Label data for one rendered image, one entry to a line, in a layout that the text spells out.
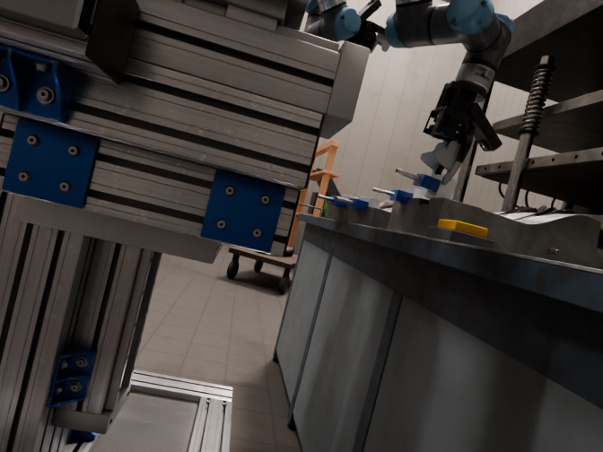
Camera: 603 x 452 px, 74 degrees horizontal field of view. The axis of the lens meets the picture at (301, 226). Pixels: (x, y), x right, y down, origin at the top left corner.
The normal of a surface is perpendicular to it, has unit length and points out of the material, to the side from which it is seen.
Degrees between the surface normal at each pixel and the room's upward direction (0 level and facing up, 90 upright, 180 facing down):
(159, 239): 90
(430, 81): 90
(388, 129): 90
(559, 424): 90
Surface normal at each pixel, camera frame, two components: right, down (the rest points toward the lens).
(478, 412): -0.96, -0.24
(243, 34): 0.14, 0.06
